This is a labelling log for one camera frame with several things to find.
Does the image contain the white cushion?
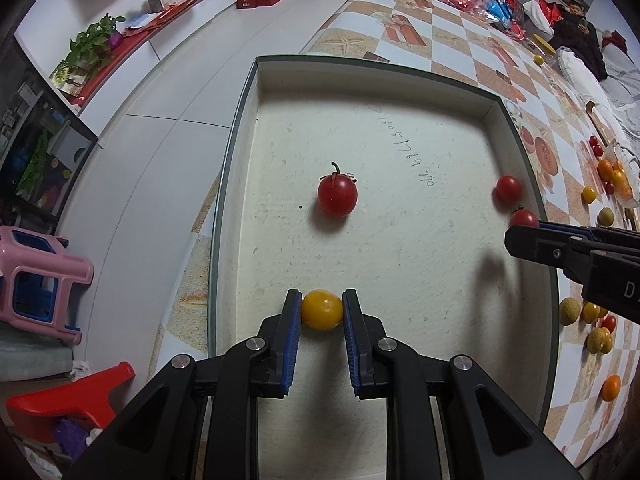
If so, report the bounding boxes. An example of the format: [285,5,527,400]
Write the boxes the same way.
[556,46,608,98]

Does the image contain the shallow white cardboard box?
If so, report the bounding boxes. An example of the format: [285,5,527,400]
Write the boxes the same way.
[208,55,560,428]

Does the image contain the pink plastic stool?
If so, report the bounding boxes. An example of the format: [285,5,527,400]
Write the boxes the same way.
[0,225,95,346]

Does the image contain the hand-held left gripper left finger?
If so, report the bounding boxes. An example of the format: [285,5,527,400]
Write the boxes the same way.
[65,289,304,480]

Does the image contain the dark glass cabinet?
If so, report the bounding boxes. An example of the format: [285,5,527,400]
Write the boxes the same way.
[0,40,100,236]

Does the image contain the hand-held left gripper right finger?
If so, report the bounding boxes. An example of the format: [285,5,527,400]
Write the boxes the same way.
[341,288,584,480]

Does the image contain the large red tomato with stem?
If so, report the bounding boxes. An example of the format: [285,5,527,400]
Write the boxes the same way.
[317,162,359,219]

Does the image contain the grey blanket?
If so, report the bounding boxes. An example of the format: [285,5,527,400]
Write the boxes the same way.
[600,42,640,136]

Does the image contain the red and white low cabinet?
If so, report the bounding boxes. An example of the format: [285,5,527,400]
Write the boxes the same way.
[14,0,281,116]

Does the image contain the red plastic stool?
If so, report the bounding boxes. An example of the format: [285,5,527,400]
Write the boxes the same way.
[5,361,136,445]

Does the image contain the checkered tablecloth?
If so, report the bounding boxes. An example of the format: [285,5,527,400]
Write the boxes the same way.
[150,0,640,467]

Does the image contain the glass bowl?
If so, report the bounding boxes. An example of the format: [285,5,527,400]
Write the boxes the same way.
[602,139,640,208]

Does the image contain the red cherry tomato with stem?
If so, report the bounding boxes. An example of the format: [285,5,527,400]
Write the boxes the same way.
[509,205,540,230]

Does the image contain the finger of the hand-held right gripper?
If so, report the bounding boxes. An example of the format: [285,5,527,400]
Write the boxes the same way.
[538,221,640,259]
[504,226,592,282]

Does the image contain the green potted plant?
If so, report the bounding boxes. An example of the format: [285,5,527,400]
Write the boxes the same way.
[50,14,126,86]

